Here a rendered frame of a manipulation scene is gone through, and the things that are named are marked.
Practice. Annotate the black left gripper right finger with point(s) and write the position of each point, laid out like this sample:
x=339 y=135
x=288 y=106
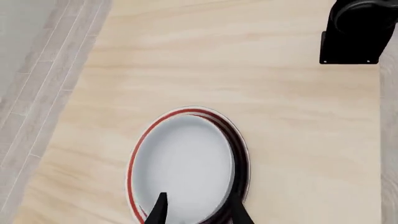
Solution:
x=241 y=213

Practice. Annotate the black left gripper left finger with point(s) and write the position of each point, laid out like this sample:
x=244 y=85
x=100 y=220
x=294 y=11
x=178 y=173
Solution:
x=158 y=212

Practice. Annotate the white plate with red rings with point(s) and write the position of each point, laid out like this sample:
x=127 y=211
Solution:
x=183 y=163

